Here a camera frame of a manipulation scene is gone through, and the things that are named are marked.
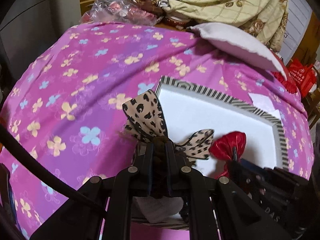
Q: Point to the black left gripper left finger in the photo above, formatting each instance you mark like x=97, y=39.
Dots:
x=147, y=184

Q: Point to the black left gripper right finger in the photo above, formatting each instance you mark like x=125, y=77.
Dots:
x=176, y=179

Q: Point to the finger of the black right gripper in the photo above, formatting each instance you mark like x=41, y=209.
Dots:
x=237, y=159

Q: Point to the red satin hair bow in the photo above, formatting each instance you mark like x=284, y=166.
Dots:
x=221, y=149

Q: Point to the leopard print hair bow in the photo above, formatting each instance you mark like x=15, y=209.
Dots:
x=146, y=123

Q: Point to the light blue fluffy scrunchie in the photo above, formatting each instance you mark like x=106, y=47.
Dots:
x=158, y=210

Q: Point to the red fabric cushion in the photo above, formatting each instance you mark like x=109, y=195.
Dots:
x=288, y=82

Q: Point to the pink floral bed sheet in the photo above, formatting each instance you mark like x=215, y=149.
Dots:
x=66, y=109

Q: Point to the red shopping bag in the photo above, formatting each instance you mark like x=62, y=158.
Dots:
x=303, y=75

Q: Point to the white pink pillow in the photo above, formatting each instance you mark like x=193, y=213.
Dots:
x=239, y=44

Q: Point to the black rectangular case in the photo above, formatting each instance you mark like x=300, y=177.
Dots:
x=7, y=197

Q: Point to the cream floral quilt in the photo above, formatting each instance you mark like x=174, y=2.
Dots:
x=266, y=20

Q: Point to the clear plastic bag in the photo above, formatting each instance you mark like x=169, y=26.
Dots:
x=118, y=11

